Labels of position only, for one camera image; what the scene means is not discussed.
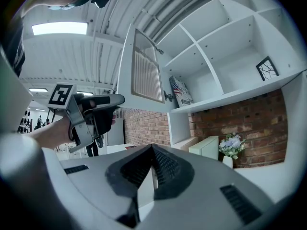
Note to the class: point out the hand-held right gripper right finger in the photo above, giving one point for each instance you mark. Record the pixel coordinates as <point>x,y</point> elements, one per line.
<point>206,200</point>

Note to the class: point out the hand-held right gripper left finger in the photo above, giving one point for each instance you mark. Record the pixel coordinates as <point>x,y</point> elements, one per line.
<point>96,183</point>

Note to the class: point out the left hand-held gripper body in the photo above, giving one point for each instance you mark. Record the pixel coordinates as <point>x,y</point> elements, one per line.
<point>61,96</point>

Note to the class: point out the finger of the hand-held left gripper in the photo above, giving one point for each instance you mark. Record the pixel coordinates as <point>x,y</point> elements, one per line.
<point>116,100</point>

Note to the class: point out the white glass cabinet door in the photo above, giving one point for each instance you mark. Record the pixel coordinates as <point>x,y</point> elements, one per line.
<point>146,73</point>

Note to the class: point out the white shelving unit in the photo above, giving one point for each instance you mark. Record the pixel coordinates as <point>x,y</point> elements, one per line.
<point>227,51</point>

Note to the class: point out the person's left forearm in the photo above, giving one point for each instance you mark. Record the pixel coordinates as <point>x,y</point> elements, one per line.
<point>51,133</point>

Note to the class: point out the person's left hand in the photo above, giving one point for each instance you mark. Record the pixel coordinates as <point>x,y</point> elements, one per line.
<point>114,120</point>

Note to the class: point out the long ceiling light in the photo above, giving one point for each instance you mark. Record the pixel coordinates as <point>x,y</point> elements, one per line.
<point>38,90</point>
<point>85,93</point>

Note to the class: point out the white flower vase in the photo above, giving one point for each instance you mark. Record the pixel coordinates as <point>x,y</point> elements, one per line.
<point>227,162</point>

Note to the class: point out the rack of dark hats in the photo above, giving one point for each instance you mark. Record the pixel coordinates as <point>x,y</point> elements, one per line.
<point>24,122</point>

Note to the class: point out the red book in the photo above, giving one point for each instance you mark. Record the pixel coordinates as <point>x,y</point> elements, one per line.
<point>130,147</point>

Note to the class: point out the pale green box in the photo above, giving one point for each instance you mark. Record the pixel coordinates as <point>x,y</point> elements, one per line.
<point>204,148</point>

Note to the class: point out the black door hinge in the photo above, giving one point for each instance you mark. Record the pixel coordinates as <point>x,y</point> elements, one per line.
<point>159,49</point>
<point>168,95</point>

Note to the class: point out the pale flower bouquet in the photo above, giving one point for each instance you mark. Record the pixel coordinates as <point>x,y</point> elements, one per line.
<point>231,145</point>

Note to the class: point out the person's black shirt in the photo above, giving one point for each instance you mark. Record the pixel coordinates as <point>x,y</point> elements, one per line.
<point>16,54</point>

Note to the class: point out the flag print book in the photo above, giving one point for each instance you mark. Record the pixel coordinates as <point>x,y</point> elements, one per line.
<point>181,91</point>

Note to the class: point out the light blue face mask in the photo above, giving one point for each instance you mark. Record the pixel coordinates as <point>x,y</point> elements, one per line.
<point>58,7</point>

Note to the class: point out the bundle of white ceiling pipes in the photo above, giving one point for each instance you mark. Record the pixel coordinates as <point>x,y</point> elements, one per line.
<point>168,6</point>

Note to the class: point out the black framed branch picture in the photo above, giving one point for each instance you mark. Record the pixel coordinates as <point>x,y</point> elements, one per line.
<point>267,68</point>

